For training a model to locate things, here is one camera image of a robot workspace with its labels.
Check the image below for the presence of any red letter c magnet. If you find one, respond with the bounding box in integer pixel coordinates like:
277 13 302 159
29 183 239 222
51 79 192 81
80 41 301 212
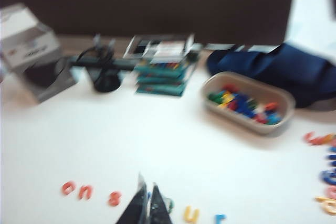
61 180 77 197

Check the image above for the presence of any black and white pen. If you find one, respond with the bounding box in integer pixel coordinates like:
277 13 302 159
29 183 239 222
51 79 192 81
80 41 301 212
107 37 118 57
92 33 102 57

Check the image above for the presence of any grey face mask box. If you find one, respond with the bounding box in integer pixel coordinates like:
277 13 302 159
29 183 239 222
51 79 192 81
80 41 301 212
0 3 79 104

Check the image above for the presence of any red letter n magnet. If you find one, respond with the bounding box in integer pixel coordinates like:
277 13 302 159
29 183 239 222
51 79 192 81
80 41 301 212
76 184 94 201

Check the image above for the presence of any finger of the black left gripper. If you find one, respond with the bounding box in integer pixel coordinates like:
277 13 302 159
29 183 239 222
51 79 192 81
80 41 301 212
114 173 148 224
148 181 172 224

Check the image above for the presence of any assorted letter magnets heap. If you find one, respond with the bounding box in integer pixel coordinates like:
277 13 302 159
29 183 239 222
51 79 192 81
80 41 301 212
207 84 284 125

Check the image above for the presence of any brown desk partition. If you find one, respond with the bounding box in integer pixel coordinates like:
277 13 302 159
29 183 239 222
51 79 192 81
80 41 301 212
0 0 298 41

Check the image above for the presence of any beige oval tray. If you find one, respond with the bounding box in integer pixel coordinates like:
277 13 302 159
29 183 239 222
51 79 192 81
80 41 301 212
200 71 297 137

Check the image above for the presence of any navy blue rubber slipper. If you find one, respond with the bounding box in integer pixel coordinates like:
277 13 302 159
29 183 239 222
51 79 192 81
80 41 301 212
205 42 336 110

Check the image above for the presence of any black mesh pen holder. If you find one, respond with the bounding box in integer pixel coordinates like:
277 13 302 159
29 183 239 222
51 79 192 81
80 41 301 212
78 44 123 94

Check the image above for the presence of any red loose letter magnet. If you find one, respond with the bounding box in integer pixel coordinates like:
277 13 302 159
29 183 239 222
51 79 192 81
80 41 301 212
303 131 336 146

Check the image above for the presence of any yellow letter u magnet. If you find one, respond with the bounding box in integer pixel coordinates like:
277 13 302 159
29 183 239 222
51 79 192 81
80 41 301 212
183 208 201 224

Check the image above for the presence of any red letter s magnet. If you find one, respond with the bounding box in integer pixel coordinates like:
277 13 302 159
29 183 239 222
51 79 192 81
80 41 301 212
107 190 123 208

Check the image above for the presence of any light blue letter r magnet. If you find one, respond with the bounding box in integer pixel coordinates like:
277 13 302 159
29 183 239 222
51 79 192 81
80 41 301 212
213 213 227 224

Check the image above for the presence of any blue loose letter magnet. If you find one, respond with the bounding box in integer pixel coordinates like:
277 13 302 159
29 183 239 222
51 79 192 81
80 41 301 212
324 146 336 167

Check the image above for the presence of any yellow loose letter magnet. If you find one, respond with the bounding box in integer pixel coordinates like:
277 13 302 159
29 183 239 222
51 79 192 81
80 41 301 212
314 196 336 214

